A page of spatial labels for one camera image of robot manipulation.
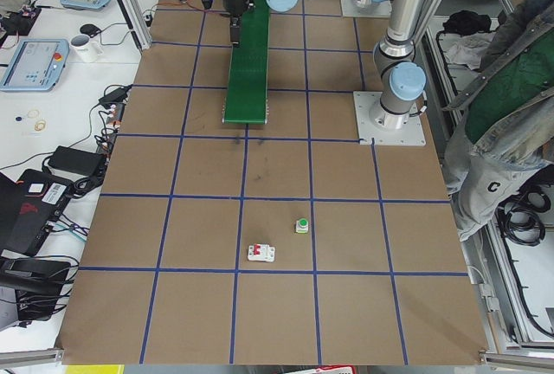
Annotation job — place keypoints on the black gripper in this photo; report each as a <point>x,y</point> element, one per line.
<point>235,6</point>

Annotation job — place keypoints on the green conveyor belt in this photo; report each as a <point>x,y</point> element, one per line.
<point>246,99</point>

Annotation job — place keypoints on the white mug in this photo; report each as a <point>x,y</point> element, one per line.
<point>85,48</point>

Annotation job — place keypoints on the near teach pendant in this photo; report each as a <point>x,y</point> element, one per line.
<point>36,65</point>

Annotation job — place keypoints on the black power adapter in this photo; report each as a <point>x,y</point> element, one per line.
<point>76,161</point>

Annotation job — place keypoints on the green push button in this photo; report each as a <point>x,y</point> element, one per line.
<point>302,226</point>

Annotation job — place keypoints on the white red circuit breaker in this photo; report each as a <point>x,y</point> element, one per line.
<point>261,252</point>

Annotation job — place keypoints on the black laptop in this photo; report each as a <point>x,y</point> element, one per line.
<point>29,206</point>

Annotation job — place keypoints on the person in denim jacket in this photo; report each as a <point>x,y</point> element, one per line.
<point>505,135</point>

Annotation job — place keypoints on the aluminium frame post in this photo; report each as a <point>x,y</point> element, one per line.
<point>135,23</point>

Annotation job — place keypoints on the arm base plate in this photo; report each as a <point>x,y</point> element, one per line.
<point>378,127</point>

